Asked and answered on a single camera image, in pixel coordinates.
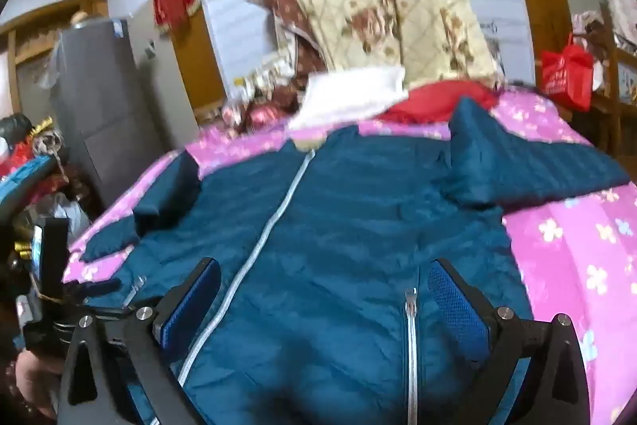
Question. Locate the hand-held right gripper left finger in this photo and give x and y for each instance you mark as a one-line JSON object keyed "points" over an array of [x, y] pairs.
{"points": [[191, 305]]}

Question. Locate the pink floral bedsheet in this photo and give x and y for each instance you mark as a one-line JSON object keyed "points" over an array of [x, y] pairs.
{"points": [[562, 245]]}

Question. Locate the pile of colourful clutter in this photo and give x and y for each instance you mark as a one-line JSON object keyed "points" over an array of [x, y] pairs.
{"points": [[30, 171]]}

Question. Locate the grey refrigerator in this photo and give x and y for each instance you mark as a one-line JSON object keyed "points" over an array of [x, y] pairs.
{"points": [[104, 106]]}

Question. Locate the brown floral quilt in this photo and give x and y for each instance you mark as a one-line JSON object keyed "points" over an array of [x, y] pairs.
{"points": [[288, 16]]}

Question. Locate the cream floral quilt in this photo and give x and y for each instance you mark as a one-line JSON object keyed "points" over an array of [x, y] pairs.
{"points": [[378, 7]]}

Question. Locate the person's left hand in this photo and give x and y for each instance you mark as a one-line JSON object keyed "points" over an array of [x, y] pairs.
{"points": [[35, 380]]}

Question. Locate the white pillow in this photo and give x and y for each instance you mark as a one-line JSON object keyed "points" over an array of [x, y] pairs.
{"points": [[348, 99]]}

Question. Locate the red ruffled pillow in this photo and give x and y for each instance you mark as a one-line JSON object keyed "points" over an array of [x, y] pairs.
{"points": [[438, 99]]}

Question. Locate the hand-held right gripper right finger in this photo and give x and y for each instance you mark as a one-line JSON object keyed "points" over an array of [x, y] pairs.
{"points": [[455, 305]]}

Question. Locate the red shopping bag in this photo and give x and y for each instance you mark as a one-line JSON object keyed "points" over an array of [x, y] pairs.
{"points": [[567, 74]]}

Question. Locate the teal quilted jacket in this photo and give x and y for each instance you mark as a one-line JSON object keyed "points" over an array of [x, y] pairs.
{"points": [[323, 231]]}

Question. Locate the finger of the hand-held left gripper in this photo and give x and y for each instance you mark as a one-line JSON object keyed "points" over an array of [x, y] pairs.
{"points": [[92, 290]]}

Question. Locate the wooden chair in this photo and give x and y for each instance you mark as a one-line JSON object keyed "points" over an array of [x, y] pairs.
{"points": [[614, 71]]}

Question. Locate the white wooden bed headboard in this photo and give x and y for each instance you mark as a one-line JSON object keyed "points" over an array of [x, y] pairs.
{"points": [[234, 7]]}

